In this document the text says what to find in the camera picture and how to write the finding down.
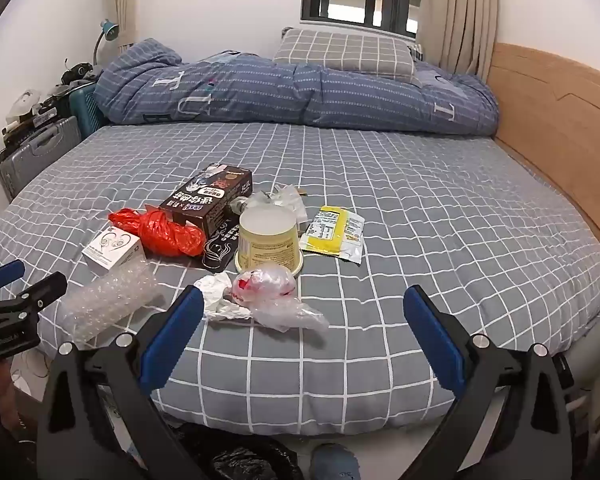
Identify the white rounded object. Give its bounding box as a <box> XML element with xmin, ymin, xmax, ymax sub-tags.
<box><xmin>10</xmin><ymin>89</ymin><xmax>43</xmax><ymax>121</ymax></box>

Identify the clear plastic bag red print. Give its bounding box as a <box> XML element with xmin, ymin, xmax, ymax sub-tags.
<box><xmin>232</xmin><ymin>262</ymin><xmax>331</xmax><ymax>333</ymax></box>

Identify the white tissue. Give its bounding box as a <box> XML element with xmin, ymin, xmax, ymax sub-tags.
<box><xmin>194</xmin><ymin>272</ymin><xmax>253</xmax><ymax>322</ymax></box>

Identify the bed with grey checked sheet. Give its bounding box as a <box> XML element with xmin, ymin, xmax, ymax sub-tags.
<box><xmin>0</xmin><ymin>122</ymin><xmax>600</xmax><ymax>436</ymax></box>

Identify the blue grey slipper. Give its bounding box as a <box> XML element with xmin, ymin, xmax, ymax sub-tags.
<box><xmin>309</xmin><ymin>444</ymin><xmax>362</xmax><ymax>480</ymax></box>

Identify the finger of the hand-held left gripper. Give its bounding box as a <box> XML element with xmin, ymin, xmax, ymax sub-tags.
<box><xmin>0</xmin><ymin>272</ymin><xmax>68</xmax><ymax>318</ymax></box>
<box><xmin>0</xmin><ymin>260</ymin><xmax>26</xmax><ymax>293</ymax></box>

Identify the yellow snack packet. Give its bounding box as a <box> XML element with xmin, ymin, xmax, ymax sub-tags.
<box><xmin>299</xmin><ymin>205</ymin><xmax>366</xmax><ymax>266</ymax></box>

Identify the white earphone box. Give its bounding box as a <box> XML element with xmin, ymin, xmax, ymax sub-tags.
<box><xmin>81</xmin><ymin>224</ymin><xmax>146</xmax><ymax>276</ymax></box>

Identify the blue checked quilt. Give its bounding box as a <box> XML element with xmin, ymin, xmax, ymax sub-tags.
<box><xmin>94</xmin><ymin>37</ymin><xmax>501</xmax><ymax>136</ymax></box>

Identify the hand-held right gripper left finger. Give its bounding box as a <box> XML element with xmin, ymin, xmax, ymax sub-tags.
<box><xmin>36</xmin><ymin>285</ymin><xmax>206</xmax><ymax>480</ymax></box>

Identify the clear plastic wrapper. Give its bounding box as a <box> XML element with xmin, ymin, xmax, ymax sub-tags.
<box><xmin>230</xmin><ymin>185</ymin><xmax>308</xmax><ymax>223</ymax></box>

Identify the clear bubble wrap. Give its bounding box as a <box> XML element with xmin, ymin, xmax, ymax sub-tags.
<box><xmin>57</xmin><ymin>260</ymin><xmax>161</xmax><ymax>346</ymax></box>

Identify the wide beige curtain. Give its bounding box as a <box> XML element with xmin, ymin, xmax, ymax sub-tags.
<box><xmin>417</xmin><ymin>0</ymin><xmax>501</xmax><ymax>81</ymax></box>

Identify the brown carton box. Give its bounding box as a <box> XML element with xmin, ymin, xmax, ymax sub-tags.
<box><xmin>157</xmin><ymin>164</ymin><xmax>253</xmax><ymax>233</ymax></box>

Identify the blue desk lamp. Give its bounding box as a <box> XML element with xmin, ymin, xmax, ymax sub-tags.
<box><xmin>92</xmin><ymin>19</ymin><xmax>121</xmax><ymax>68</ymax></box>

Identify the yellow instant noodle cup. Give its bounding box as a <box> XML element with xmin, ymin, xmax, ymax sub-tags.
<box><xmin>234</xmin><ymin>207</ymin><xmax>306</xmax><ymax>275</ymax></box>

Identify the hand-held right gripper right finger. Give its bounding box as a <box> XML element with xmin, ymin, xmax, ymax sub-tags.
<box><xmin>402</xmin><ymin>285</ymin><xmax>576</xmax><ymax>480</ymax></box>

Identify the wooden headboard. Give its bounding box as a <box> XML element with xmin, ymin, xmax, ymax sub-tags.
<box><xmin>485</xmin><ymin>42</ymin><xmax>600</xmax><ymax>261</ymax></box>

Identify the teal suitcase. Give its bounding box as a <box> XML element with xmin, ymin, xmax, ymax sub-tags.
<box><xmin>69</xmin><ymin>80</ymin><xmax>106</xmax><ymax>141</ymax></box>

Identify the black printed card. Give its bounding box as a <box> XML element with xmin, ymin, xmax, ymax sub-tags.
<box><xmin>202</xmin><ymin>217</ymin><xmax>241</xmax><ymax>273</ymax></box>

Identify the trash bin with black liner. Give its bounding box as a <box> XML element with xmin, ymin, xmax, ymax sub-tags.
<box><xmin>172</xmin><ymin>422</ymin><xmax>306</xmax><ymax>480</ymax></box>

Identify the grey checked pillow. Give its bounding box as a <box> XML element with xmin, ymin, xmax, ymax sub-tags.
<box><xmin>272</xmin><ymin>27</ymin><xmax>423</xmax><ymax>83</ymax></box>

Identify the narrow beige curtain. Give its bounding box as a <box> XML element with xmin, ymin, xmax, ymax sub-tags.
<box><xmin>105</xmin><ymin>0</ymin><xmax>146</xmax><ymax>53</ymax></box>

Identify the person's left hand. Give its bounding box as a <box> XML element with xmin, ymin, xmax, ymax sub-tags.
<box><xmin>0</xmin><ymin>360</ymin><xmax>21</xmax><ymax>433</ymax></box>

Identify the grey suitcase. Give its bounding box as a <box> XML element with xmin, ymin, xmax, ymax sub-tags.
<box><xmin>0</xmin><ymin>115</ymin><xmax>83</xmax><ymax>201</ymax></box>

